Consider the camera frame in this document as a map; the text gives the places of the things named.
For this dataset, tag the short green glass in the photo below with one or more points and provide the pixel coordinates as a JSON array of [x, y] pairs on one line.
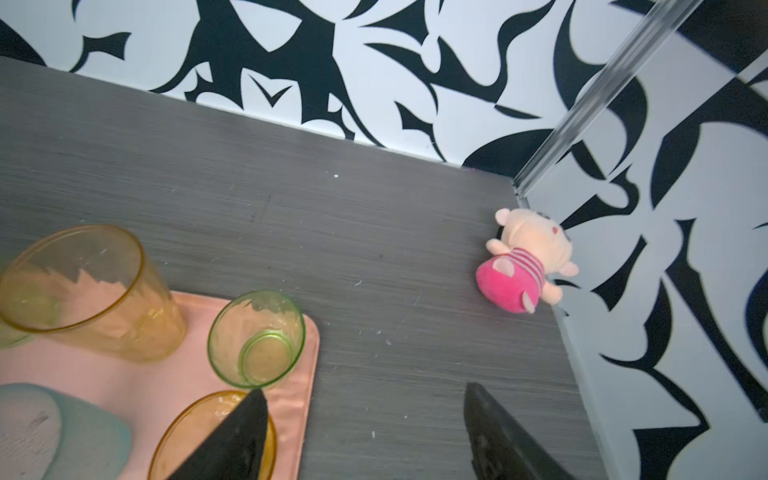
[[256, 340]]

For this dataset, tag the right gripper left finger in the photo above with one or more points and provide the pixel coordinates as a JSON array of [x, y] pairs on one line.
[[234, 450]]

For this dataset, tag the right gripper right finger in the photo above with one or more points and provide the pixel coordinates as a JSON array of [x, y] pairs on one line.
[[501, 447]]

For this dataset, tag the teal dotted glass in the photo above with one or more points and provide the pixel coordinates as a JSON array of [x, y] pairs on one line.
[[46, 434]]

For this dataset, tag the pink plush pig toy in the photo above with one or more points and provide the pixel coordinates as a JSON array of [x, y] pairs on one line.
[[531, 247]]

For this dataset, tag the tall amber glass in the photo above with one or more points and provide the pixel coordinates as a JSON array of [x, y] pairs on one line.
[[95, 288]]

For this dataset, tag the tall yellow-green glass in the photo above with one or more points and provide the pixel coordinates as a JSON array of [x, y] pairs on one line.
[[11, 337]]

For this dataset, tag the pink plastic tray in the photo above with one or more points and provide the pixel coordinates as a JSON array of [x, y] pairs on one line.
[[150, 396]]

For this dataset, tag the short yellow glass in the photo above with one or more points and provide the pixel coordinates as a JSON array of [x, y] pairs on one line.
[[195, 424]]

